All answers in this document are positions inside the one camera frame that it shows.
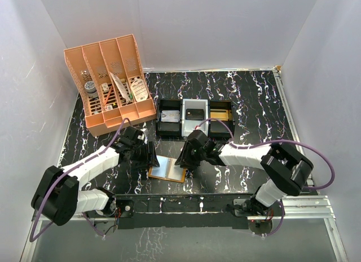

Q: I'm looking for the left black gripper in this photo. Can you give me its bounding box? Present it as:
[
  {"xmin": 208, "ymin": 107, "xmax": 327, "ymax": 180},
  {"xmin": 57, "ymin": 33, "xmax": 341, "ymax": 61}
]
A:
[{"xmin": 130, "ymin": 141, "xmax": 159, "ymax": 169}]

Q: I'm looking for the orange leather card holder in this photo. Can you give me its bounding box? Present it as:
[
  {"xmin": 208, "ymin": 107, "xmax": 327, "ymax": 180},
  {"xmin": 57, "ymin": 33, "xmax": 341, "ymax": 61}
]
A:
[{"xmin": 148, "ymin": 156, "xmax": 186, "ymax": 183}]

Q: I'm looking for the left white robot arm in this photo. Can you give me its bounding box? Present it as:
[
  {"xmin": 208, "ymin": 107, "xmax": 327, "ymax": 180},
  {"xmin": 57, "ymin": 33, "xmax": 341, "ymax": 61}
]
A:
[{"xmin": 31, "ymin": 126, "xmax": 160, "ymax": 226}]

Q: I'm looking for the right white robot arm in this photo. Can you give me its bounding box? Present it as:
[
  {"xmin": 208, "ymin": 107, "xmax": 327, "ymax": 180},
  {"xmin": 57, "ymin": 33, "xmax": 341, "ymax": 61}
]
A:
[{"xmin": 175, "ymin": 130, "xmax": 314, "ymax": 215}]

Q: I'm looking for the white middle card bin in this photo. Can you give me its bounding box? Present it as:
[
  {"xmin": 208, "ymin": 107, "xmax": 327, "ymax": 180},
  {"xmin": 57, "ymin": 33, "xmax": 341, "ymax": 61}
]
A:
[{"xmin": 181, "ymin": 99, "xmax": 210, "ymax": 137}]

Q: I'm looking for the silver credit card stack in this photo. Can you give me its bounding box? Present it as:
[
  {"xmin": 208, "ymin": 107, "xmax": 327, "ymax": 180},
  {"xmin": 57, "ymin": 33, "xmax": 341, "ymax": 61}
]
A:
[{"xmin": 161, "ymin": 110, "xmax": 181, "ymax": 123}]

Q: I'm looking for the left black card bin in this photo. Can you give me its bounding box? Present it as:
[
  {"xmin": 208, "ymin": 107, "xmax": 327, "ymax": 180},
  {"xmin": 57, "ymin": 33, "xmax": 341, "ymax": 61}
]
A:
[{"xmin": 156, "ymin": 99, "xmax": 182, "ymax": 138}]

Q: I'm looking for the black card bin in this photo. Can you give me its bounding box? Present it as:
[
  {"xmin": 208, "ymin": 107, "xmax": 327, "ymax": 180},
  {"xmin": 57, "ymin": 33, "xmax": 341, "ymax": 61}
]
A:
[
  {"xmin": 208, "ymin": 100, "xmax": 235, "ymax": 139},
  {"xmin": 156, "ymin": 99, "xmax": 182, "ymax": 138}
]

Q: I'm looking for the black credit card stack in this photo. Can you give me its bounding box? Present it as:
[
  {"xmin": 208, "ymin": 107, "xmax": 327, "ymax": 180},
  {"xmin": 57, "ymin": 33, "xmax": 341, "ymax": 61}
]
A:
[{"xmin": 185, "ymin": 108, "xmax": 205, "ymax": 121}]

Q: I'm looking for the gold credit card stack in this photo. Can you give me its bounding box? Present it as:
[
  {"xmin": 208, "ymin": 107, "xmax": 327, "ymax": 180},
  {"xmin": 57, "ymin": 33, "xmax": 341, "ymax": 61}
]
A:
[{"xmin": 210, "ymin": 109, "xmax": 232, "ymax": 121}]

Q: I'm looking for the right black card bin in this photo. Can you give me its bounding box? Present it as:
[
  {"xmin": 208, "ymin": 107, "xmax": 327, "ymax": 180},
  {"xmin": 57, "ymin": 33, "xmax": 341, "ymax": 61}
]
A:
[{"xmin": 208, "ymin": 100, "xmax": 235, "ymax": 139}]

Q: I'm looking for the white labelled package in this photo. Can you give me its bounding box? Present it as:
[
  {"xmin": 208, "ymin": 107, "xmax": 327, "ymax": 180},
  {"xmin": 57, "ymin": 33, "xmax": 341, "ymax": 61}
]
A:
[{"xmin": 130, "ymin": 77, "xmax": 149, "ymax": 102}]

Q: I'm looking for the white paper leaflet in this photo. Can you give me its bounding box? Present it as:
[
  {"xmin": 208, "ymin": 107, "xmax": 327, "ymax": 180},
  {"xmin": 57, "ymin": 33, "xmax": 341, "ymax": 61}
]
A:
[{"xmin": 110, "ymin": 73, "xmax": 130, "ymax": 103}]

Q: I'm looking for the orange pencil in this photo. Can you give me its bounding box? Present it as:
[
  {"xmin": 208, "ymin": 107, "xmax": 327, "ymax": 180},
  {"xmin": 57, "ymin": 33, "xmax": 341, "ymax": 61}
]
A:
[{"xmin": 104, "ymin": 85, "xmax": 113, "ymax": 105}]

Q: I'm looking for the peach desk file organizer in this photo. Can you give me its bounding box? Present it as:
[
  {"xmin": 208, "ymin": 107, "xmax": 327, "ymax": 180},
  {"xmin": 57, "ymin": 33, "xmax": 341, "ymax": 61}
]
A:
[{"xmin": 64, "ymin": 34, "xmax": 156, "ymax": 136}]

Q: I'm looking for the grey tape roll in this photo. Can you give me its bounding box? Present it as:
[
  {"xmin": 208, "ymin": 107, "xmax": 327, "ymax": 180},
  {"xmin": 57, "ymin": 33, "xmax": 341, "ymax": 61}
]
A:
[{"xmin": 84, "ymin": 81, "xmax": 98, "ymax": 99}]

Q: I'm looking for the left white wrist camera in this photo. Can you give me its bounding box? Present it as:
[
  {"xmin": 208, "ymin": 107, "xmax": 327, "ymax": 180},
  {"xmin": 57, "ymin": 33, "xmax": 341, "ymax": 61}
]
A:
[{"xmin": 138, "ymin": 128, "xmax": 148, "ymax": 144}]

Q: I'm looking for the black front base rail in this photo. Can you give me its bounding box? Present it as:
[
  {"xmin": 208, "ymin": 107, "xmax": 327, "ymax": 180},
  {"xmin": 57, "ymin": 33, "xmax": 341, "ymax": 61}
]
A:
[{"xmin": 84, "ymin": 193, "xmax": 285, "ymax": 230}]

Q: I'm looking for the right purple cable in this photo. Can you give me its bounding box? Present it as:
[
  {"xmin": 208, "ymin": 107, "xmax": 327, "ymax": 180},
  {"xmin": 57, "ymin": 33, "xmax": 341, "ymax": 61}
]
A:
[{"xmin": 196, "ymin": 118, "xmax": 335, "ymax": 236}]

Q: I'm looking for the purple cable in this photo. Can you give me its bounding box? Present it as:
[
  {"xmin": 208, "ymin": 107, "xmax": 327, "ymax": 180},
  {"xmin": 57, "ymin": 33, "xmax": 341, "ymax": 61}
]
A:
[
  {"xmin": 28, "ymin": 117, "xmax": 133, "ymax": 242},
  {"xmin": 196, "ymin": 118, "xmax": 335, "ymax": 236}
]

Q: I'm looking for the aluminium table frame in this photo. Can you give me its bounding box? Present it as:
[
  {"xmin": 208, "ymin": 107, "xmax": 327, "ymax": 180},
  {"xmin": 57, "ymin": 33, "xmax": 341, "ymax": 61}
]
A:
[{"xmin": 21, "ymin": 69, "xmax": 349, "ymax": 261}]

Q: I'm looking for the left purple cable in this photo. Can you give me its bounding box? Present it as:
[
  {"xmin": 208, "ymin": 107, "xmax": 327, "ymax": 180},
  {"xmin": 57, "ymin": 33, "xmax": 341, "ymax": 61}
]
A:
[{"xmin": 28, "ymin": 117, "xmax": 133, "ymax": 242}]

